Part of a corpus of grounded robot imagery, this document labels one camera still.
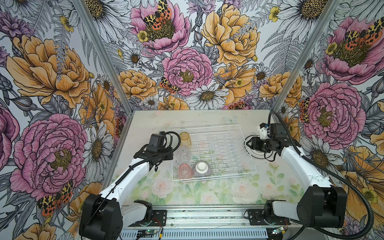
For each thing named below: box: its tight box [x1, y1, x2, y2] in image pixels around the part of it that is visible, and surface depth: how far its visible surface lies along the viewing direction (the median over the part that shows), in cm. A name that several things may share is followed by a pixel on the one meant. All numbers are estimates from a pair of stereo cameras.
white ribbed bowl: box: [192, 161, 212, 177], surface depth 85 cm
